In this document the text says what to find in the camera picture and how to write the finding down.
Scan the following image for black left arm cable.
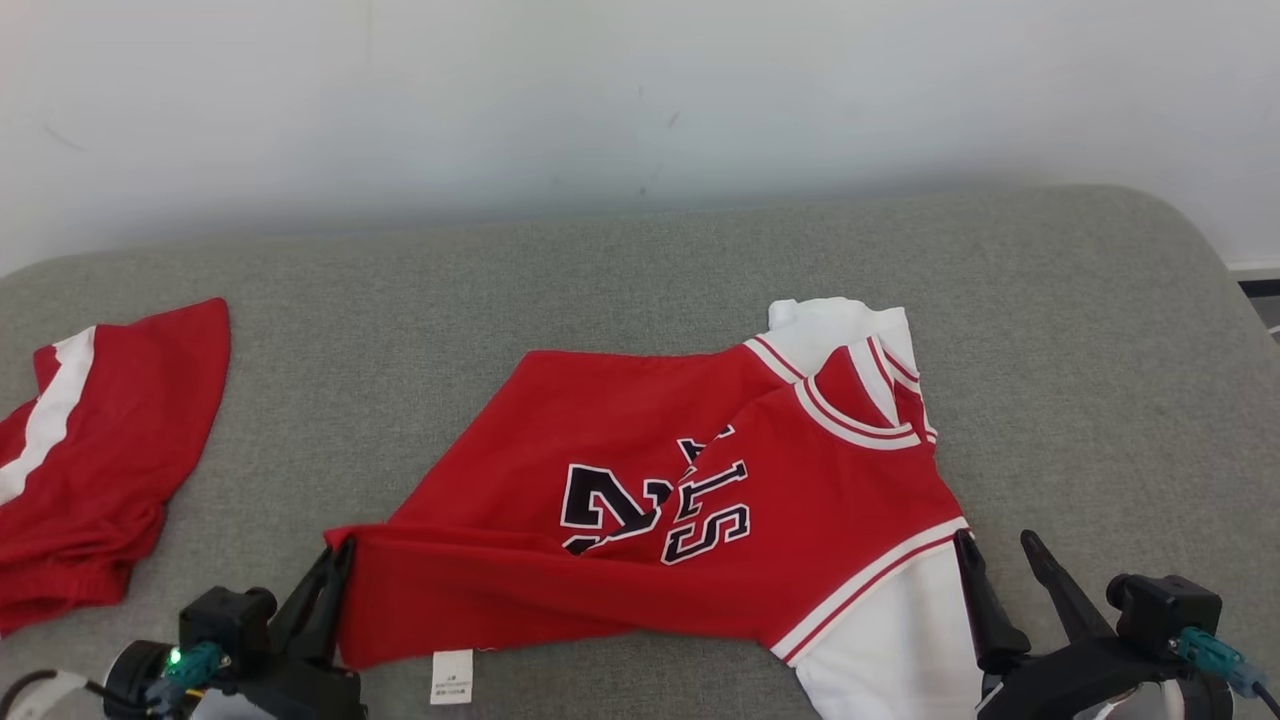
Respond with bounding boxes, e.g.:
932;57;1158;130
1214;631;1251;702
0;668;106;720

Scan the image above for teal left camera connector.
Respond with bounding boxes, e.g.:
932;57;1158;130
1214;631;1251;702
144;642;224;717

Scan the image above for teal right camera connector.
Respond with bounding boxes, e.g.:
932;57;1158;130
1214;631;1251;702
1177;627;1267;699

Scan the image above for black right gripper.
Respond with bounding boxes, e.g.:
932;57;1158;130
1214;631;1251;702
952;528;1172;720

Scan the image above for teal camera connector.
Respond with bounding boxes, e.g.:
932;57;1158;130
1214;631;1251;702
1177;627;1267;699
144;642;224;717

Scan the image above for red jersey with white sleeves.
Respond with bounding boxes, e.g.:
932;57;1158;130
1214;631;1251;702
324;297;989;720

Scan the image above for red shorts with white stripe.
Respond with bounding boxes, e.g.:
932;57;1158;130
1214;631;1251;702
0;297;232;637

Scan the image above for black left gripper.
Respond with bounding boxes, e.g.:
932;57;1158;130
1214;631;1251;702
228;538;367;720

